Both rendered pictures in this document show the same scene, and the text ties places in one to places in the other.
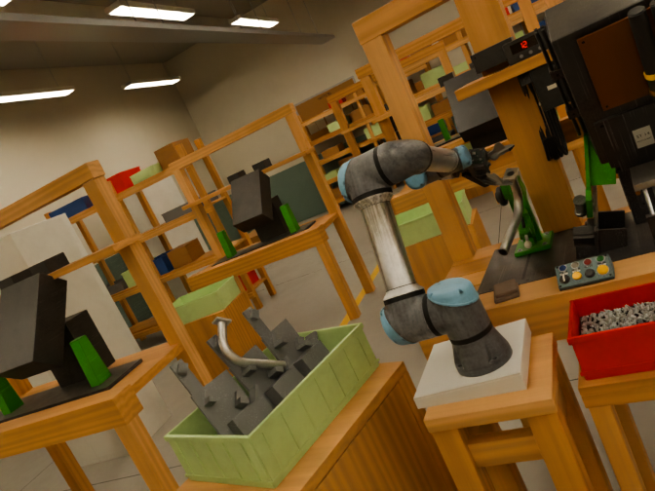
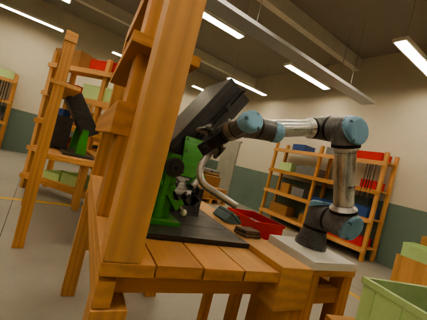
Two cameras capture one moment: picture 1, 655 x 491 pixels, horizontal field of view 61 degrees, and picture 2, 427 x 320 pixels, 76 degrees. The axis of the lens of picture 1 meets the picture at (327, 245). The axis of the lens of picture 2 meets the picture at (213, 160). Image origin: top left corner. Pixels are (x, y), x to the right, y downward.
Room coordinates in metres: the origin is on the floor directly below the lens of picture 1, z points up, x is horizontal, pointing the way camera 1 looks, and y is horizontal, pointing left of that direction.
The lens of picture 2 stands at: (2.81, 0.02, 1.18)
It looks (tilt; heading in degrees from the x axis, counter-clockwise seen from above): 0 degrees down; 213
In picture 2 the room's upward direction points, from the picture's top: 14 degrees clockwise
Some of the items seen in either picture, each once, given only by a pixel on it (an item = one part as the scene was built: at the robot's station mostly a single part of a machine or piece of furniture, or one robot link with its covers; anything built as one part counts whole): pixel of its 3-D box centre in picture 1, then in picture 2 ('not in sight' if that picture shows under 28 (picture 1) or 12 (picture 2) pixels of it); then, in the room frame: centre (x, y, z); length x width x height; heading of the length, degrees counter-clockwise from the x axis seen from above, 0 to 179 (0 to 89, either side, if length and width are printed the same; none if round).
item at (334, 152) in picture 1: (375, 136); not in sight; (11.62, -1.85, 1.11); 3.01 x 0.54 x 2.23; 66
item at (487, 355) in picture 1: (477, 344); (312, 235); (1.37, -0.24, 0.94); 0.15 x 0.15 x 0.10
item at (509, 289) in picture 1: (505, 290); (248, 232); (1.68, -0.45, 0.91); 0.10 x 0.08 x 0.03; 159
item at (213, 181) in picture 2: not in sight; (204, 187); (-3.86, -4.41, 0.37); 1.20 x 0.80 x 0.74; 164
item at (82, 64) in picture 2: not in sight; (98, 131); (0.19, -3.96, 1.19); 2.30 x 0.55 x 2.39; 107
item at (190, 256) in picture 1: (155, 252); not in sight; (7.47, 2.11, 1.13); 2.48 x 0.54 x 2.27; 66
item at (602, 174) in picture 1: (597, 161); (190, 157); (1.68, -0.87, 1.17); 0.13 x 0.12 x 0.20; 59
